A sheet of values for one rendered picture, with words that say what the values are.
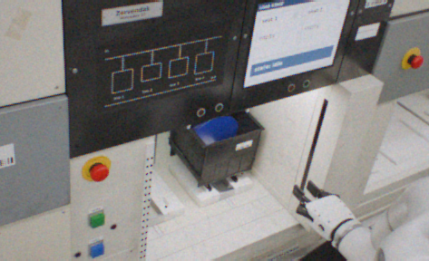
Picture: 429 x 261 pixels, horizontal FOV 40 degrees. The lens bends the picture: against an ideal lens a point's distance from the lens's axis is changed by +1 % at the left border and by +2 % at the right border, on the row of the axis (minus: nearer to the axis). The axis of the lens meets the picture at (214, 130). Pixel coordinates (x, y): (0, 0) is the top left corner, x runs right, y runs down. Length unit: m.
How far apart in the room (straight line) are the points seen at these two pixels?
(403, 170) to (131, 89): 1.34
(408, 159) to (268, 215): 0.67
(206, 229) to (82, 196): 0.61
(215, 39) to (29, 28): 0.40
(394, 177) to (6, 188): 1.45
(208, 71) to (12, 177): 0.46
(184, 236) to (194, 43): 0.77
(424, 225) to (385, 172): 1.25
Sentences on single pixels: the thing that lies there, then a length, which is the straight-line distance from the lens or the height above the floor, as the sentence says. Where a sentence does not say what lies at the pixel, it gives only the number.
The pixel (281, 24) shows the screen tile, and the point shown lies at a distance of 1.37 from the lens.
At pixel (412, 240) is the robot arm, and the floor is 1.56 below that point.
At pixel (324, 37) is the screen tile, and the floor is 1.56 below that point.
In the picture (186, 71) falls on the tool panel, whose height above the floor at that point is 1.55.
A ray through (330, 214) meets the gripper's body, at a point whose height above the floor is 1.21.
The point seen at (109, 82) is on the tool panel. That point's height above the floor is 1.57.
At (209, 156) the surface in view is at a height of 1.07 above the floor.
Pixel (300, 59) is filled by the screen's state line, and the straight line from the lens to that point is 1.47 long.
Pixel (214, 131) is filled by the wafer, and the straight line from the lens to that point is 1.91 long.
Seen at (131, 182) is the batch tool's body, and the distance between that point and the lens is 1.38.
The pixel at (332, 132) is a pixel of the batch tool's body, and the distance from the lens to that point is 1.70.
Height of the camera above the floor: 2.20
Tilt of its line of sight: 36 degrees down
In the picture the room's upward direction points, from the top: 8 degrees clockwise
